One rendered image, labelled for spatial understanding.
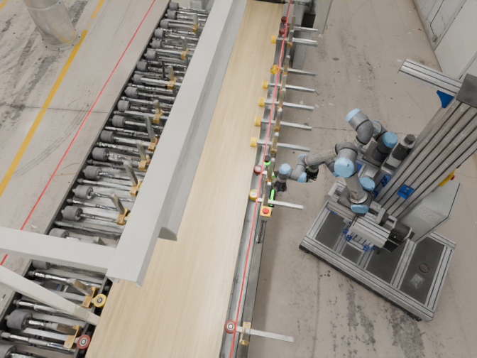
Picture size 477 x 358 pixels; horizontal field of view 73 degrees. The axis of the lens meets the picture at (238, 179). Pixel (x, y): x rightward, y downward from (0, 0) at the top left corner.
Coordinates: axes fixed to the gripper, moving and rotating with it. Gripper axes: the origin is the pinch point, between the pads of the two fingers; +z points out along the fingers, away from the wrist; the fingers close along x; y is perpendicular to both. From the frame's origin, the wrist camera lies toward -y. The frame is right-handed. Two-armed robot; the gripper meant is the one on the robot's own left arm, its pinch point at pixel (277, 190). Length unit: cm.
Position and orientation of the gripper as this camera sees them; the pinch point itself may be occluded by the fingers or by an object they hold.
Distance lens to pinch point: 258.9
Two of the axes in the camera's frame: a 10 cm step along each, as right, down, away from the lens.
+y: 1.7, 8.3, -5.2
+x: 9.8, -1.3, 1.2
